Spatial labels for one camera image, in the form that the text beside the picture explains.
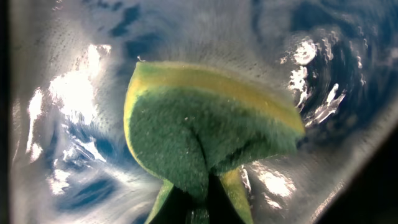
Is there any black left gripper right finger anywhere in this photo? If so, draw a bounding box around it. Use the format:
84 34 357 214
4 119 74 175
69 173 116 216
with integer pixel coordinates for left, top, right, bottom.
207 174 240 224

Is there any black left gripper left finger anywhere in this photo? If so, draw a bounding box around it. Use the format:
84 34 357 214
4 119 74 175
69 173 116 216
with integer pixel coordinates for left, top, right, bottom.
150 185 193 224

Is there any green yellow sponge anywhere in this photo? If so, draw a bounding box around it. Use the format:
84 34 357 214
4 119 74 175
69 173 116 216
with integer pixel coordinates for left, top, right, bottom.
123 62 305 223

